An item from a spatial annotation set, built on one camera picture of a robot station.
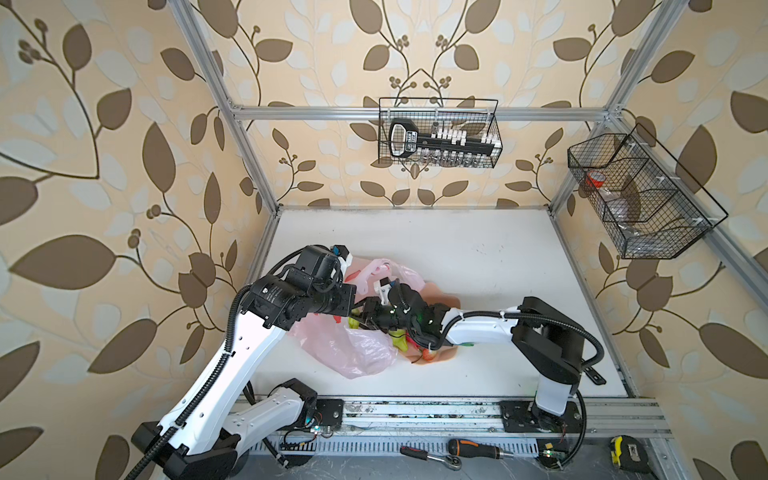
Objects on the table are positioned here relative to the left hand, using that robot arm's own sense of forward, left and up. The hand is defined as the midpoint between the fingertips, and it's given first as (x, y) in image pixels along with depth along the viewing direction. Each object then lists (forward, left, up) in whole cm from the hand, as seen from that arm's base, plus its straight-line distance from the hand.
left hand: (357, 297), depth 68 cm
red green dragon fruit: (-5, -11, -15) cm, 19 cm away
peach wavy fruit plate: (+14, -21, -23) cm, 34 cm away
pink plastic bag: (-6, +7, -11) cm, 14 cm away
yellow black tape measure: (-26, -63, -21) cm, 71 cm away
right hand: (-1, +4, -10) cm, 11 cm away
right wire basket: (+22, -72, +10) cm, 76 cm away
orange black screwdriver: (-27, -28, -22) cm, 44 cm away
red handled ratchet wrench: (-29, -23, -23) cm, 43 cm away
